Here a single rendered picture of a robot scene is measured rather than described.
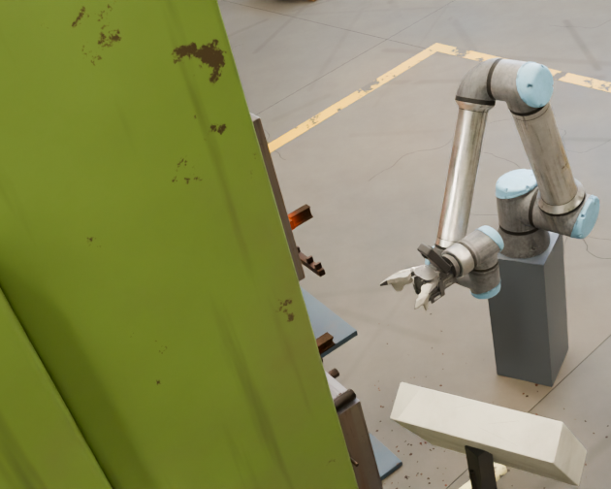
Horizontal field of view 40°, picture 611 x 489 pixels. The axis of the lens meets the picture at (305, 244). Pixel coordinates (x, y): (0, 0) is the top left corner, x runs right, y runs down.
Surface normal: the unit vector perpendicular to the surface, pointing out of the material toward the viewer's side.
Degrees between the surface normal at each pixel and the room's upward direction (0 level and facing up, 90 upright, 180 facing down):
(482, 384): 0
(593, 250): 0
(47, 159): 90
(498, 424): 30
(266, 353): 90
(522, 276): 90
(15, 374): 90
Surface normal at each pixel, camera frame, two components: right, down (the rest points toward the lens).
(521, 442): -0.44, -0.39
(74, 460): 0.56, 0.38
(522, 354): -0.49, 0.59
